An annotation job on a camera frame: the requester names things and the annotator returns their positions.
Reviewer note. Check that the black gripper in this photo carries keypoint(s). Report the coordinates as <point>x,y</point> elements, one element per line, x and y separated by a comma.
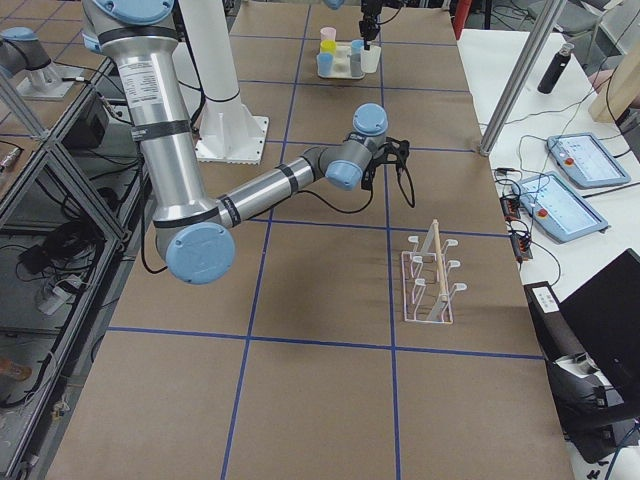
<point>369,21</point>
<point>369,172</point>

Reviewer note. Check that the light blue cup front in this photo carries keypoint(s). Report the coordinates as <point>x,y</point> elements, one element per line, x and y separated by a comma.
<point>356,46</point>

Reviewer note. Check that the light blue cup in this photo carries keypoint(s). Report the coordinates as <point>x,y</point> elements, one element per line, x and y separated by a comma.
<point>356,46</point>
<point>324,64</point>

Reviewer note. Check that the white plastic cup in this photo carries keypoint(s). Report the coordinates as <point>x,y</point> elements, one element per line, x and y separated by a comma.
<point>370,57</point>

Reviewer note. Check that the pink plastic cup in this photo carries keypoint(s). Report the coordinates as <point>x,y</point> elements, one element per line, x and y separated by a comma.
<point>327,33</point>

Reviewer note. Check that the grey plastic cup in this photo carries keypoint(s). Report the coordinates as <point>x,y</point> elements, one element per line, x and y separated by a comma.
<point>355,66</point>

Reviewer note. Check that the yellow plastic cup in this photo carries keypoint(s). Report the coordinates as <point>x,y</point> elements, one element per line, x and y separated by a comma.
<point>328,46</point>

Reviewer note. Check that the light blue cup back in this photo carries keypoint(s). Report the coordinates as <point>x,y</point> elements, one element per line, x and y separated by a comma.
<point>324,64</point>

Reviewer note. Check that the cream plastic tray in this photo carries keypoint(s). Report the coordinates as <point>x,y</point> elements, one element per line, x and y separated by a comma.
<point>340,68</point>

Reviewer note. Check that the teach pendant near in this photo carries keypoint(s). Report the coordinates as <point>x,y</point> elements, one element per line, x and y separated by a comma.
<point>557,208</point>

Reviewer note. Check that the teach pendant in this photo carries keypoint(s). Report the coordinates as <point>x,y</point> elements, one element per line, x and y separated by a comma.
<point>557,208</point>
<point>586,161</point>

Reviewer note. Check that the black water bottle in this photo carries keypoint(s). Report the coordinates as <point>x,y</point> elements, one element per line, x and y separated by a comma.
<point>555,68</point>

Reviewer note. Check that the teach pendant far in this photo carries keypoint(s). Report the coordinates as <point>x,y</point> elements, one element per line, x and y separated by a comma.
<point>586,161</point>

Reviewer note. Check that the black laptop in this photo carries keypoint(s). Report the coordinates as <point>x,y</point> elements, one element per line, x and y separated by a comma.
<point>604,316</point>

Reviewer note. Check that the white wire cup rack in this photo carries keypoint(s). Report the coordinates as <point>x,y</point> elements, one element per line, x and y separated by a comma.
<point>427,291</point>

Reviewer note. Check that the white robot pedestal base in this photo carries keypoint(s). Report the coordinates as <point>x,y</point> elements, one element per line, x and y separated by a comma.
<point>228,132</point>

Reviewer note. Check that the aluminium frame post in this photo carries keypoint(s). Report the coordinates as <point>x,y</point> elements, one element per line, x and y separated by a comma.
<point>530,52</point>

